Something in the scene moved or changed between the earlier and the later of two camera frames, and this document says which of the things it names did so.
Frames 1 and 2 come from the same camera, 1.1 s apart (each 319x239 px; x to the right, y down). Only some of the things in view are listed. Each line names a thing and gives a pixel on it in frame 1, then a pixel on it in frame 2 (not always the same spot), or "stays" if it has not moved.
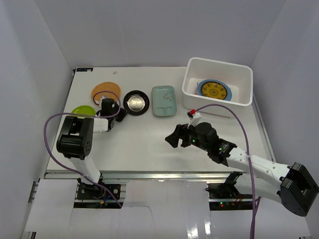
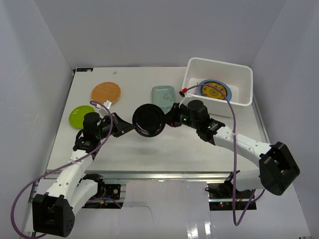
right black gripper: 181,131 → 171,118
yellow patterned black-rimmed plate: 214,90 stays
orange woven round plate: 108,89 stays
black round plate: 136,102 → 149,119
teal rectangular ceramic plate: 164,103 stays
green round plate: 83,109 stays
